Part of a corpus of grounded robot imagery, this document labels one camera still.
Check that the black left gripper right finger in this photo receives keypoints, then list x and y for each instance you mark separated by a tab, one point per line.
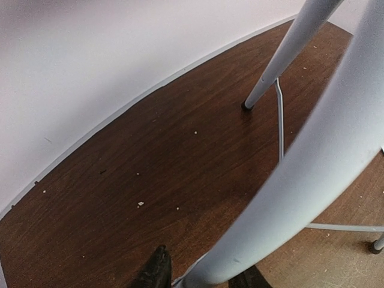
250	278

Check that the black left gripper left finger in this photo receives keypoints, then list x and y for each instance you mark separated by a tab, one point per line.
157	271

